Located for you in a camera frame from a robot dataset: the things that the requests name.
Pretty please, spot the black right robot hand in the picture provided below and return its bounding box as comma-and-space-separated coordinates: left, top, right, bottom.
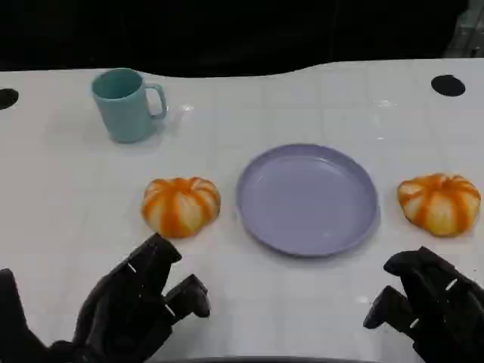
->
362, 245, 484, 363

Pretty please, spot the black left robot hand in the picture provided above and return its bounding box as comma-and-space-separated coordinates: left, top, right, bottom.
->
71, 232, 211, 363

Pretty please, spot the orange and white bread roll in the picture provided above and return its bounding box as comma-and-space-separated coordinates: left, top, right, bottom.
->
141, 175, 222, 239
396, 172, 482, 238

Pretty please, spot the lilac plate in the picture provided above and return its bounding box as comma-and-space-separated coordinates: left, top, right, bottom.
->
236, 143, 380, 259

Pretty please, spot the pale green mug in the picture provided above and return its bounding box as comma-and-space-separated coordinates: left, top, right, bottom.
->
90, 67, 168, 144

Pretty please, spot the black table grommet hole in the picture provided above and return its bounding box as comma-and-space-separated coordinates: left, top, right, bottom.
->
0, 88, 20, 110
430, 74, 466, 98

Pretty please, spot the grey background equipment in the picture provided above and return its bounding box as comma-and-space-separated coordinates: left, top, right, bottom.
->
445, 0, 484, 58

